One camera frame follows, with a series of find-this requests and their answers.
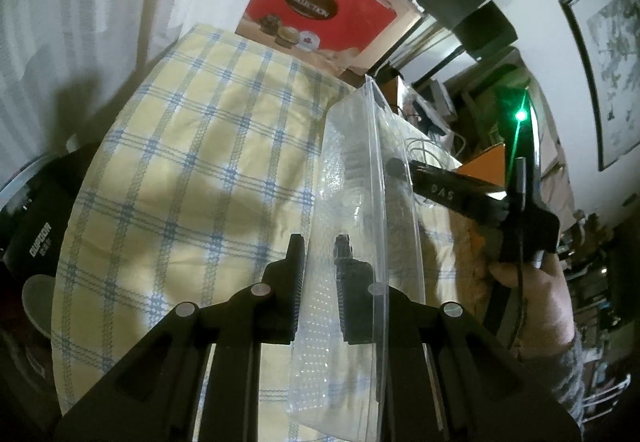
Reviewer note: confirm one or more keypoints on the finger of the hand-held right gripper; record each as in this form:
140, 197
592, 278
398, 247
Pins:
450, 189

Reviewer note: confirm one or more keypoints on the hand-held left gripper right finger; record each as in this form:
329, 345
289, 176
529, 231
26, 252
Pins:
342, 292

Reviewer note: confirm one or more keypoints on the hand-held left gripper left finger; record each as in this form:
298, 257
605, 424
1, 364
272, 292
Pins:
298, 282

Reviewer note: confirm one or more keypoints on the cardboard box orange inside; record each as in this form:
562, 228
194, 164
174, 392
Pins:
480, 164

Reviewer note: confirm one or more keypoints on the clear plastic container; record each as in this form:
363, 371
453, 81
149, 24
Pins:
320, 202

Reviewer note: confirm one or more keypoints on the person's right forearm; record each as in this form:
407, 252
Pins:
565, 382

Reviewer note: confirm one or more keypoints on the person's right hand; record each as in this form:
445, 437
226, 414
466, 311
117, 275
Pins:
547, 307

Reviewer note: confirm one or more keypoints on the cluttered shelf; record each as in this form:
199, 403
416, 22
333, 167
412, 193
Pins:
610, 282

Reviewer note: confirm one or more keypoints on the yellow blue plaid tablecloth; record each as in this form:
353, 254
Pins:
200, 172

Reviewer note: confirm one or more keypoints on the framed ink painting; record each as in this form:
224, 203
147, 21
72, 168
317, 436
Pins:
615, 72

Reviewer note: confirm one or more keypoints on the red gift box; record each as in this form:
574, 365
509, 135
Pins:
320, 17

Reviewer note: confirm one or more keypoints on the white bowl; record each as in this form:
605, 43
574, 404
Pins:
40, 307

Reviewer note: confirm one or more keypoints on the black appliance white print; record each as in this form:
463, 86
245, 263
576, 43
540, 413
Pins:
45, 222

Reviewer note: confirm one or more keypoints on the white curtain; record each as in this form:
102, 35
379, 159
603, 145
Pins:
100, 22

